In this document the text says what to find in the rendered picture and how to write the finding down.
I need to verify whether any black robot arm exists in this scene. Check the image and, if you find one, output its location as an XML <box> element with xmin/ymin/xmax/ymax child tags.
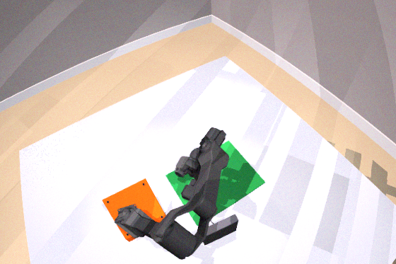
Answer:
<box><xmin>115</xmin><ymin>127</ymin><xmax>229</xmax><ymax>260</ymax></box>

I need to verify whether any green circuit board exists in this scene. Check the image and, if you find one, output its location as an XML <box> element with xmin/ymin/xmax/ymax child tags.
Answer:
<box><xmin>165</xmin><ymin>141</ymin><xmax>266</xmax><ymax>216</ymax></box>

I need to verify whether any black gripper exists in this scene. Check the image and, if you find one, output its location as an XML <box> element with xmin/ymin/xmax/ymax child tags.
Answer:
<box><xmin>181</xmin><ymin>168</ymin><xmax>199</xmax><ymax>200</ymax></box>

